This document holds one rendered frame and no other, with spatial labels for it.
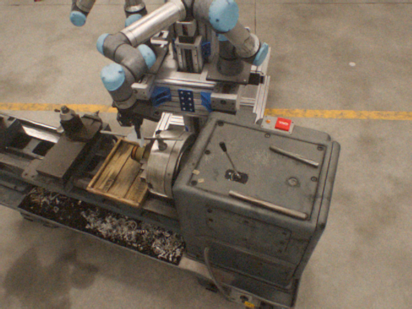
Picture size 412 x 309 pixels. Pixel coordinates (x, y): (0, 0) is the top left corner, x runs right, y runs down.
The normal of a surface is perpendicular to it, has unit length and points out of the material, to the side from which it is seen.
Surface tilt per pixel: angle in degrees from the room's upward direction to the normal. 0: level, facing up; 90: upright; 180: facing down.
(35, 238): 0
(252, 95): 0
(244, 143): 0
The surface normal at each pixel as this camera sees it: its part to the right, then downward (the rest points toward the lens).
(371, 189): -0.05, -0.60
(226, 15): 0.69, 0.48
